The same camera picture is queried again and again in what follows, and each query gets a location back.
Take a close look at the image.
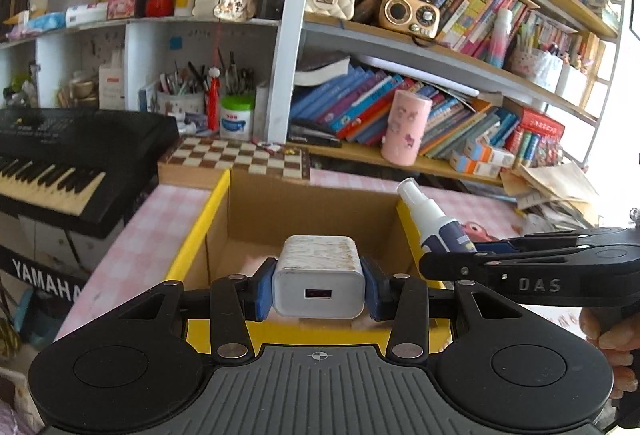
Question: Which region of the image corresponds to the colourful patterned box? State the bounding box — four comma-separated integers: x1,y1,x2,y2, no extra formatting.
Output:
537,135,563,170

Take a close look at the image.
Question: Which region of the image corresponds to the white wooden bookshelf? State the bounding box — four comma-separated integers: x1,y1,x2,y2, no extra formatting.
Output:
0,0,628,188

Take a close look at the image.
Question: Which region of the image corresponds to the row of colourful paperbacks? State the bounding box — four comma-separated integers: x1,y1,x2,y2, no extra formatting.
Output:
350,0,531,60

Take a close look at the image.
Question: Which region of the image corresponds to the pastel striped bottle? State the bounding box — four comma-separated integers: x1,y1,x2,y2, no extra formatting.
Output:
487,9,513,68

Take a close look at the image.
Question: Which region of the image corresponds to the row of shelf books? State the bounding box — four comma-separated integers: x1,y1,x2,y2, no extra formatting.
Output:
290,65,521,160

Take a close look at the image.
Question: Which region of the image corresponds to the black stapler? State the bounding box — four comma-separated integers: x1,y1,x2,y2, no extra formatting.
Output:
289,124,343,149

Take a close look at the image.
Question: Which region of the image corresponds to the pink tissue box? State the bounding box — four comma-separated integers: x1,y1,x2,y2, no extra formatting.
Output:
106,0,138,20

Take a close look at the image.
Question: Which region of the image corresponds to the pile of papers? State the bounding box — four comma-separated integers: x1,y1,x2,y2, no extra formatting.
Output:
500,162,601,233

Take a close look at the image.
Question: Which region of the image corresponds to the white jar green lid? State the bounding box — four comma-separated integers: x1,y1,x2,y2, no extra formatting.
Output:
220,95,256,142

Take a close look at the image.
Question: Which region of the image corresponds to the yellow cardboard box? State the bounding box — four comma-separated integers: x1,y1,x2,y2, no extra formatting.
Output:
165,169,453,356

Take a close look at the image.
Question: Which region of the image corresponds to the pink cartoon canister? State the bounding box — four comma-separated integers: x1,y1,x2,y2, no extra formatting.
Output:
381,90,433,167

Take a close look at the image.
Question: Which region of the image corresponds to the orange white medicine box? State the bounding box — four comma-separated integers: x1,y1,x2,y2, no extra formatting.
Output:
449,152,501,179
465,140,516,168

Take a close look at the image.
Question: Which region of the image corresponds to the gold retro radio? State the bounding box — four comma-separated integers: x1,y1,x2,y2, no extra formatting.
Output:
378,0,441,40

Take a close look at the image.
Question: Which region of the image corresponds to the thick red dictionary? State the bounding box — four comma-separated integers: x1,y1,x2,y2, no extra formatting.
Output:
517,109,566,140

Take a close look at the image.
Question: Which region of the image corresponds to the patterned pencil holder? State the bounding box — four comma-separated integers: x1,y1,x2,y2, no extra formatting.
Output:
510,47,561,88

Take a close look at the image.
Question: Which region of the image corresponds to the black keyboard stand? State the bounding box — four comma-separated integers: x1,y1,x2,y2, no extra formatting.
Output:
0,210,91,311

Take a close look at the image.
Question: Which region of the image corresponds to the white spray bottle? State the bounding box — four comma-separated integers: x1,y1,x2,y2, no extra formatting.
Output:
397,178,478,256

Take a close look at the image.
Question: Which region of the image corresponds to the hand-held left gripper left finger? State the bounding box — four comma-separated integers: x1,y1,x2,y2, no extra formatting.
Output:
95,258,278,362

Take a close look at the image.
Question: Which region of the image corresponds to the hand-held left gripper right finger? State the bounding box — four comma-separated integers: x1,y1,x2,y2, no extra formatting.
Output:
360,255,544,361

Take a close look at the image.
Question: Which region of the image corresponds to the red tassel charm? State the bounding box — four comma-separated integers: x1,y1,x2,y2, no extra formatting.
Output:
206,67,222,132

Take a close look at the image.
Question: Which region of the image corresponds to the person's right hand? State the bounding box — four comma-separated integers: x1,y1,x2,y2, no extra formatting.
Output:
580,307,640,401

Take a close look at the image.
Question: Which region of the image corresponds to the pink checkered printed tablecloth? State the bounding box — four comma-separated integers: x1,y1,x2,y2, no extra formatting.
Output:
52,167,640,346

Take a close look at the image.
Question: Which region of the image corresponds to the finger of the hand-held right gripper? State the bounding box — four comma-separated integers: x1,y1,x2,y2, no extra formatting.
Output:
419,250,507,292
473,227,627,256

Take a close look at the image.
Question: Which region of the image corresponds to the pen holder with pens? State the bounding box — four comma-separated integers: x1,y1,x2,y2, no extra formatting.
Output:
156,60,207,116

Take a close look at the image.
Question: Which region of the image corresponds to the white storage container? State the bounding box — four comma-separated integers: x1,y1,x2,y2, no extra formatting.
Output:
555,62,588,108

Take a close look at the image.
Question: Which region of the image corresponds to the white USB charger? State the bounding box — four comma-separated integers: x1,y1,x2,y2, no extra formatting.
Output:
270,235,368,320

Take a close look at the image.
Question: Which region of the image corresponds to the black electronic keyboard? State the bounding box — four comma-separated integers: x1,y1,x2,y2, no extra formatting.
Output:
0,109,180,238

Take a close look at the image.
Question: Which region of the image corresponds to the wooden chessboard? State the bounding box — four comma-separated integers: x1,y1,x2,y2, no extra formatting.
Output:
157,137,311,190

